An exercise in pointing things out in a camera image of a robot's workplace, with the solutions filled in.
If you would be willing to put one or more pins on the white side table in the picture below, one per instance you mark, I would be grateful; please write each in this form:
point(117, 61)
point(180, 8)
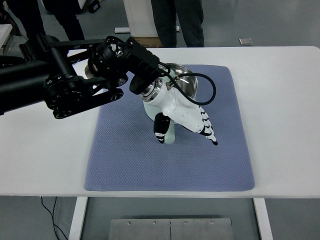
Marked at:
point(3, 31)

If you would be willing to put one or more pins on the cardboard box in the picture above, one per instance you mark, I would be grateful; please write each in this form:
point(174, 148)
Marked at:
point(153, 42)

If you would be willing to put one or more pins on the white table leg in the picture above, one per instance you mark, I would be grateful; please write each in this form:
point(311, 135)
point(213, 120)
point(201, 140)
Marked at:
point(77, 220)
point(263, 220)

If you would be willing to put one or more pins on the grey metal plate with screws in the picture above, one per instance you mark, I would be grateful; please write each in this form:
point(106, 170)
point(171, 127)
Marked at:
point(170, 230)

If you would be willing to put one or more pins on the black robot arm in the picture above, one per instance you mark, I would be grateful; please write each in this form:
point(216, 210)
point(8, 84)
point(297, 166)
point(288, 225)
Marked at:
point(25, 75)

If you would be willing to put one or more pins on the white pedestal cabinet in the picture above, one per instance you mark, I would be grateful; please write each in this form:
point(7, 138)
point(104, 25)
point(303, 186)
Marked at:
point(140, 17)

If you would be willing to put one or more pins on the blue textured mat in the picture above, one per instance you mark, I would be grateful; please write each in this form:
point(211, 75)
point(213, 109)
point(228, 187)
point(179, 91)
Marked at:
point(162, 165)

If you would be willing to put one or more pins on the person in grey trousers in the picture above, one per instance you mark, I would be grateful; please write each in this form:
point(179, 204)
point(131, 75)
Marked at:
point(190, 22)

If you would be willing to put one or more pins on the person in dark trousers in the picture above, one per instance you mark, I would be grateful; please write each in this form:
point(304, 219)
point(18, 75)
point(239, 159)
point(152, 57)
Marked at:
point(70, 22)

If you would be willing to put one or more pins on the grey floor socket plate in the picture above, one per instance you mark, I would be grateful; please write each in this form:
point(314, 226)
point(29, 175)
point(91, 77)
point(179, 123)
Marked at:
point(245, 41)

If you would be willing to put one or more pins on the black floor equipment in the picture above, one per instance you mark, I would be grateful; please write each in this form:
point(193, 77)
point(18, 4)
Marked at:
point(95, 6)

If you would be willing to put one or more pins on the white pedestal base bar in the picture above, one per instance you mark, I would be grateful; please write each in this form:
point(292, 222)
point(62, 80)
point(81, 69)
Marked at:
point(122, 30)

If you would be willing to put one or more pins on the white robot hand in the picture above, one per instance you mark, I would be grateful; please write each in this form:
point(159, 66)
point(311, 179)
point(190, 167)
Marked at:
point(185, 112)

